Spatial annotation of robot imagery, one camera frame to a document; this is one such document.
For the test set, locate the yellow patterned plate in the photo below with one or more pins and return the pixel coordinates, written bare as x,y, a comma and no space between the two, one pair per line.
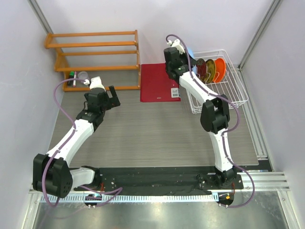
210,71

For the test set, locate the light blue plate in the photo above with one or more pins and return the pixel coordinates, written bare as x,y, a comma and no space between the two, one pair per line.
193,60

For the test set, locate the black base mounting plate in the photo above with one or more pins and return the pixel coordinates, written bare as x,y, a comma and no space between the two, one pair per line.
163,181

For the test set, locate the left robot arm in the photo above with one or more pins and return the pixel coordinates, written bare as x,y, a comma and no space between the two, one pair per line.
51,172

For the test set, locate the white slotted cable duct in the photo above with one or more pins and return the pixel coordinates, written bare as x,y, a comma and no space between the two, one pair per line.
93,198

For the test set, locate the dark red floral plate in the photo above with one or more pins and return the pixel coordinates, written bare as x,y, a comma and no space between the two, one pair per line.
201,69

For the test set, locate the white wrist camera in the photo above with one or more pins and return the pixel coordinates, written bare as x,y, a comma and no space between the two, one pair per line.
178,45
94,83

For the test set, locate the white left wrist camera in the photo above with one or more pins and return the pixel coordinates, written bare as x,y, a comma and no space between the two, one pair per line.
94,83

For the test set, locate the orange plate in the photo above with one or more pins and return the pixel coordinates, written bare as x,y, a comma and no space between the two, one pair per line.
220,70

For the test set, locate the red plastic folder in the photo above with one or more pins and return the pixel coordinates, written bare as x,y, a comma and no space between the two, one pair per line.
156,86

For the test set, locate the pink marker pen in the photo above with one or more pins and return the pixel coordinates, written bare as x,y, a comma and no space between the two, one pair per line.
74,79

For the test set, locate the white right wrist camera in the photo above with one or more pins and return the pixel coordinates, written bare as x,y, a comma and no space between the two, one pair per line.
178,45

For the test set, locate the white wire dish rack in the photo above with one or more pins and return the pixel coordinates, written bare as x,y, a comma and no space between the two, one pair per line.
230,85

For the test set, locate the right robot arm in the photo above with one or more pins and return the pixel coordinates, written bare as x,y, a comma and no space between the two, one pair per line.
214,115

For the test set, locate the clear plastic cup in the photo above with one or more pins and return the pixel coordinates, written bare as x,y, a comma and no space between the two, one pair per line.
84,77

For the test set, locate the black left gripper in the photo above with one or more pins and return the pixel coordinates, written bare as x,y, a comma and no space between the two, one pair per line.
113,100

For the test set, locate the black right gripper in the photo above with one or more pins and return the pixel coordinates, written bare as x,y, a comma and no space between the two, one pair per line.
184,56

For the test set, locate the orange wooden shelf rack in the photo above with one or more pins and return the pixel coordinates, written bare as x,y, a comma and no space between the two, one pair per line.
95,51

